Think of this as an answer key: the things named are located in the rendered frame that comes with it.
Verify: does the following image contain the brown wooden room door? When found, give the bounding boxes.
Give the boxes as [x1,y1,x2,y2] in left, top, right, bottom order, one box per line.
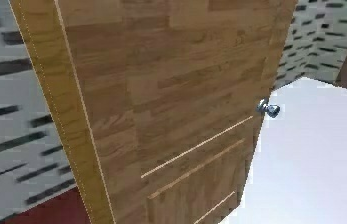
[8,0,299,224]

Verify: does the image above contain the silver round door knob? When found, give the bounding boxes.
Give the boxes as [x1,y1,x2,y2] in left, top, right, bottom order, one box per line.
[256,98,281,119]

